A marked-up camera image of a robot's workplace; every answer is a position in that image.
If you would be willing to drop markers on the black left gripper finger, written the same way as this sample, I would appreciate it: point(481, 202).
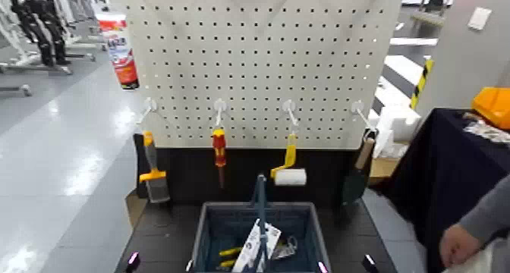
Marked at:
point(132, 262)
point(189, 265)

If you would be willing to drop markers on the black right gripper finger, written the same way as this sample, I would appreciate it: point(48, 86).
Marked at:
point(322, 267)
point(369, 264)

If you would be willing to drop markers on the blue scissors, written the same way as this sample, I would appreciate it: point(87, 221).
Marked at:
point(249, 248)

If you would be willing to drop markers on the grey sleeved forearm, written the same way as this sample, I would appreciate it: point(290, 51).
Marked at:
point(490, 214)

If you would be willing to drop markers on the grey teal folding crate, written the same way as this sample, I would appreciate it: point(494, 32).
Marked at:
point(239, 226)

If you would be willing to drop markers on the person's bare hand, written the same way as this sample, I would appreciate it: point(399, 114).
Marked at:
point(458, 246)

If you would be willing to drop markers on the clear plastic blister package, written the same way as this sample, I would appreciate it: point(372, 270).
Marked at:
point(285, 246)

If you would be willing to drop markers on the yellow grey scraper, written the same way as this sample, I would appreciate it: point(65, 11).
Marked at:
point(155, 187)

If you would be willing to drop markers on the black table cloth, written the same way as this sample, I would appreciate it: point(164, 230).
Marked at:
point(187, 175)

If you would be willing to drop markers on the brown cardboard box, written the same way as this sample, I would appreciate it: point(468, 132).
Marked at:
point(382, 167)

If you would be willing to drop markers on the black draped side table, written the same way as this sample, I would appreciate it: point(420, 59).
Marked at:
point(438, 167)

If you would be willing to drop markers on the red yellow screwdriver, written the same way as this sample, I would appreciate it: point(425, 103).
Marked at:
point(219, 147)

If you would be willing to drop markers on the white foam blocks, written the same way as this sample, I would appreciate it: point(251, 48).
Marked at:
point(398, 123)

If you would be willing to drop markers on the white pegboard hook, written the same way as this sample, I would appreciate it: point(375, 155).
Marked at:
point(150, 105)
point(219, 106)
point(357, 106)
point(289, 106)

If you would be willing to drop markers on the grey patterned items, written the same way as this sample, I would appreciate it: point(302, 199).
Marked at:
point(488, 131)

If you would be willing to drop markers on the white metal pegboard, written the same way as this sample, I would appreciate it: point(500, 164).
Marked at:
point(255, 80)

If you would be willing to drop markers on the orange plastic case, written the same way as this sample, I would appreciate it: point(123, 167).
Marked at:
point(494, 105)

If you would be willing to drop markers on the red white sealant tube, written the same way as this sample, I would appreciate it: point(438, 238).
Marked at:
point(121, 55)

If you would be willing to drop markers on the black white robot on stand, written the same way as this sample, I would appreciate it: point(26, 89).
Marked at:
point(40, 23)

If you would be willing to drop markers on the yellow black striped post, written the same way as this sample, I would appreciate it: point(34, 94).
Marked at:
point(422, 81)

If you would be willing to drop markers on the white wall switch plate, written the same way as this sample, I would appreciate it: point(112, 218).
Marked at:
point(479, 18)

